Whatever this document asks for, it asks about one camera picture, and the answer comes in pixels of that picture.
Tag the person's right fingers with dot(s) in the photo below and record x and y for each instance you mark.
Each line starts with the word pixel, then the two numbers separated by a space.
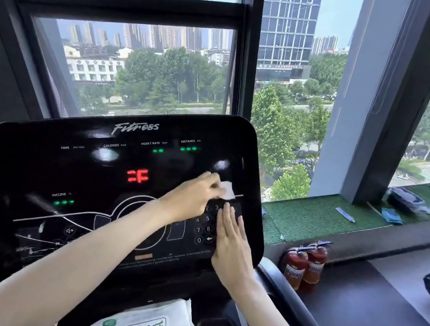
pixel 229 225

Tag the person's left hand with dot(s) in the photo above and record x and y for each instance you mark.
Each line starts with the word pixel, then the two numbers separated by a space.
pixel 187 201

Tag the black treadmill handrail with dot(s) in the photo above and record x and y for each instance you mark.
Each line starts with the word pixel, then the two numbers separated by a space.
pixel 297 308

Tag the black treadmill console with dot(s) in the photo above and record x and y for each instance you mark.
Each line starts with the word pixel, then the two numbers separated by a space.
pixel 73 169

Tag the red fire extinguisher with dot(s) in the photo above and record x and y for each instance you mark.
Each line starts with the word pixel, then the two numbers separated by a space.
pixel 316 264
pixel 296 266

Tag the green artificial turf mat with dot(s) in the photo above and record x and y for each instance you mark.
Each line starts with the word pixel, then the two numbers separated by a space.
pixel 304 222

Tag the person's right hand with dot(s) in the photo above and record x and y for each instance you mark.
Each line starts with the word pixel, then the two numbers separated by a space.
pixel 232 255

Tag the blue plastic packet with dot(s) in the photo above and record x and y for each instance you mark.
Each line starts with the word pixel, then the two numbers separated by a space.
pixel 392 217

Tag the person's left forearm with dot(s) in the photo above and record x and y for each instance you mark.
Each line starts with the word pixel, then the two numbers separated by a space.
pixel 77 261

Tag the person's left fingers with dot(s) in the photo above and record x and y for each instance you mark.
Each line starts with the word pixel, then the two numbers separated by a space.
pixel 209 193

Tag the white wet wipe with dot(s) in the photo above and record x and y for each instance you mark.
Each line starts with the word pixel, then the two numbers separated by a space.
pixel 228 191

